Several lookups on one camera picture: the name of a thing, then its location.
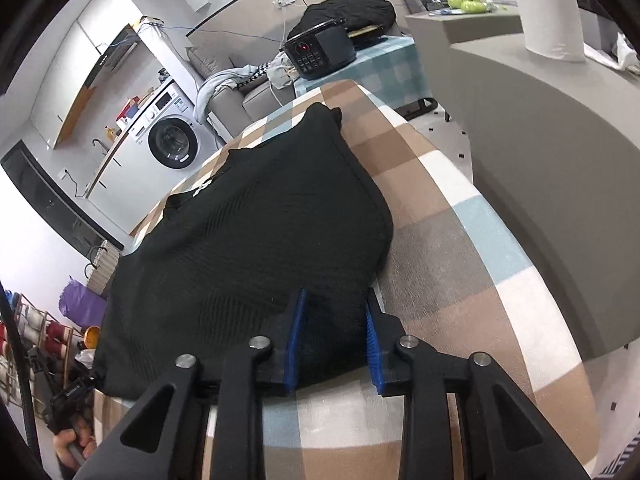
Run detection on purple bag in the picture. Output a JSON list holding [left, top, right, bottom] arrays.
[[57, 276, 108, 328]]

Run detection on houndstooth pillow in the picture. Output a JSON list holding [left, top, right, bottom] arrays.
[[240, 57, 281, 91]]

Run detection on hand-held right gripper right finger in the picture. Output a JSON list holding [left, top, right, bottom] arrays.
[[364, 287, 591, 480]]

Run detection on person's left hand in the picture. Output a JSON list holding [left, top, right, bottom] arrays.
[[52, 432, 98, 480]]

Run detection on white trash bin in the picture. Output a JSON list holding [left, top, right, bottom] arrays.
[[75, 326, 102, 376]]

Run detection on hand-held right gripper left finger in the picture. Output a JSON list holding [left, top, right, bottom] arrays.
[[75, 287, 308, 480]]

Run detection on dark pressure cooker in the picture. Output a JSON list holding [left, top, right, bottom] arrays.
[[280, 17, 357, 81]]

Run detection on grey sofa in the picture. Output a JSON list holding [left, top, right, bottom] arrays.
[[185, 45, 301, 141]]

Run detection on black framed door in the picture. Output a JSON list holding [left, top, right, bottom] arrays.
[[0, 140, 123, 261]]

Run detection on steel range hood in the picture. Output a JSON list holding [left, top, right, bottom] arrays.
[[80, 27, 141, 103]]

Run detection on shoe rack with shoes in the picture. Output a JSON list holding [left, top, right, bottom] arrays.
[[0, 290, 96, 401]]

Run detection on white washing machine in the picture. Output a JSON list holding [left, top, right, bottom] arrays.
[[120, 77, 221, 191]]

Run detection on woven laundry basket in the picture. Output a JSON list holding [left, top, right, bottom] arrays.
[[85, 240, 123, 296]]

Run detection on large grey cabinet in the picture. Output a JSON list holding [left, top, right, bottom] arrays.
[[450, 35, 640, 361]]

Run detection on white crumpled cloth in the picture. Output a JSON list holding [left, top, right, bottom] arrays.
[[267, 57, 298, 88]]

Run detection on white base cabinets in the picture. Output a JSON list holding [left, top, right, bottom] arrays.
[[82, 130, 151, 201]]

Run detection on black quilted jacket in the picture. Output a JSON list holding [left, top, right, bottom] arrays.
[[292, 0, 398, 41]]

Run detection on white paper towel roll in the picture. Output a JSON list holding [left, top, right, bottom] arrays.
[[501, 0, 586, 61]]

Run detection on blue checked side table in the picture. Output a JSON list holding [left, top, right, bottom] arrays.
[[292, 35, 426, 111]]

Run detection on grey cushion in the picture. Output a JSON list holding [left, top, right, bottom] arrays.
[[186, 46, 226, 81]]

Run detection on small grey cabinet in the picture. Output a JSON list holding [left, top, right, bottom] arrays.
[[405, 7, 526, 56]]

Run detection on checked tablecloth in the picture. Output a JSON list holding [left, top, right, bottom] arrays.
[[92, 80, 601, 480]]

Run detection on light grey garment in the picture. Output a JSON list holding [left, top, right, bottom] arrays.
[[194, 66, 256, 116]]

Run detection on white wall cabinets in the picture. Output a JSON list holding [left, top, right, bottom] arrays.
[[30, 0, 121, 148]]

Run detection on black knit shirt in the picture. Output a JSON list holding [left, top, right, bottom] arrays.
[[92, 102, 394, 401]]

